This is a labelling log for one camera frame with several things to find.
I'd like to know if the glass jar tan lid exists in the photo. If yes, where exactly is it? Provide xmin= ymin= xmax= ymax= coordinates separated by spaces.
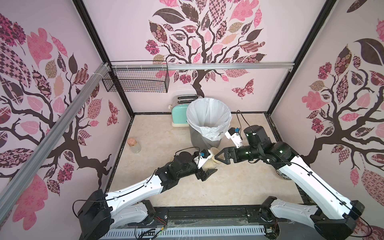
xmin=210 ymin=147 xmax=221 ymax=164

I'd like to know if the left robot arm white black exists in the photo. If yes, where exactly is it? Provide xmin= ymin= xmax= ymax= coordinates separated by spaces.
xmin=77 ymin=150 xmax=216 ymax=240

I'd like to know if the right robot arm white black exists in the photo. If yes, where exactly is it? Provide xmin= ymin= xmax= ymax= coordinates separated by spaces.
xmin=215 ymin=125 xmax=365 ymax=240

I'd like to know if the white trash bag liner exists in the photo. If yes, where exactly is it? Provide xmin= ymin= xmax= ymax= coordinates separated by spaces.
xmin=186 ymin=98 xmax=232 ymax=142

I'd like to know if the patterned ball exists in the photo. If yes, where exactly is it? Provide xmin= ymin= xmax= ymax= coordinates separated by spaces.
xmin=276 ymin=170 xmax=291 ymax=181

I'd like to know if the small jar pink lid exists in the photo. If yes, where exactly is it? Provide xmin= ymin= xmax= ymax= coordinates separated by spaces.
xmin=127 ymin=138 xmax=142 ymax=154

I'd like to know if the mint green toaster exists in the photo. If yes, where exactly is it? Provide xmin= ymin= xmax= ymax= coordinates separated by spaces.
xmin=170 ymin=94 xmax=199 ymax=128

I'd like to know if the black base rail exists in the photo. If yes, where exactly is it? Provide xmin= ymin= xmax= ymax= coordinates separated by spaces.
xmin=79 ymin=203 xmax=340 ymax=240

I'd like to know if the white slotted cable duct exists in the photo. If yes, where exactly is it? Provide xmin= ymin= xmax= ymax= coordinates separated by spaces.
xmin=102 ymin=226 xmax=266 ymax=240

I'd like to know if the aluminium rail back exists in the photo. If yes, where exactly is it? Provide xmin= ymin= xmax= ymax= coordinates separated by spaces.
xmin=112 ymin=62 xmax=295 ymax=71

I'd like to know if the aluminium rail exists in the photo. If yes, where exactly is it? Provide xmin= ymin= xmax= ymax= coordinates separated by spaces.
xmin=112 ymin=62 xmax=295 ymax=71
xmin=1 ymin=63 xmax=110 ymax=223

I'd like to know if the black wire basket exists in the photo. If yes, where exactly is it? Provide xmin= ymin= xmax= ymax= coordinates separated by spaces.
xmin=103 ymin=60 xmax=170 ymax=93

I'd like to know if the aluminium rail left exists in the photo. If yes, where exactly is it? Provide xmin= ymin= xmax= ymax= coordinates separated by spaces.
xmin=1 ymin=63 xmax=110 ymax=223

